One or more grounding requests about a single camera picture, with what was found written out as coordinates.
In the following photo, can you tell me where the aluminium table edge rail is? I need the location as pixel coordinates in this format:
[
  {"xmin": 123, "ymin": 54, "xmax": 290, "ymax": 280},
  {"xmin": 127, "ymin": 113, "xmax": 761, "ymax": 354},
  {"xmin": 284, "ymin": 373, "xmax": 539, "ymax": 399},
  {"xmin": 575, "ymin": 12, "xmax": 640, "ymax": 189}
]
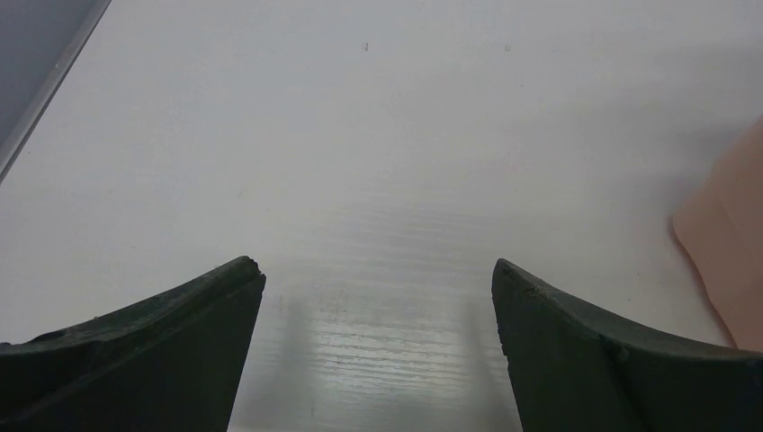
[{"xmin": 1, "ymin": 0, "xmax": 111, "ymax": 177}]

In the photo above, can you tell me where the pink plastic bin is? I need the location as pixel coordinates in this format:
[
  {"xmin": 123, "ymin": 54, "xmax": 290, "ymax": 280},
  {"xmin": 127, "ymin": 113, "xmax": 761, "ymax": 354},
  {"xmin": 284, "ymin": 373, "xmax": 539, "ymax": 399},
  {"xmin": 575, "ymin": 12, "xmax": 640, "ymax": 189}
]
[{"xmin": 672, "ymin": 121, "xmax": 762, "ymax": 351}]

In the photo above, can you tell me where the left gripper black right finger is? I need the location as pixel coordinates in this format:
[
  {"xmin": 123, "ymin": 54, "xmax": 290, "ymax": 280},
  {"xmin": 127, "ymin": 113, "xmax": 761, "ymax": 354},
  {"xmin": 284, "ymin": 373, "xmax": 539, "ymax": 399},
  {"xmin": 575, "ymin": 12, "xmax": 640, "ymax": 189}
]
[{"xmin": 491, "ymin": 259, "xmax": 762, "ymax": 431}]

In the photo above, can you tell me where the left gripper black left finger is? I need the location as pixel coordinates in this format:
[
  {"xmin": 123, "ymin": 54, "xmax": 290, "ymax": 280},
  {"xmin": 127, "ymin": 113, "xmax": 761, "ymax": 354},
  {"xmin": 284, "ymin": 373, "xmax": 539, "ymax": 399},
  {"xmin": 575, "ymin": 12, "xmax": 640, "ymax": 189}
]
[{"xmin": 1, "ymin": 256, "xmax": 266, "ymax": 431}]

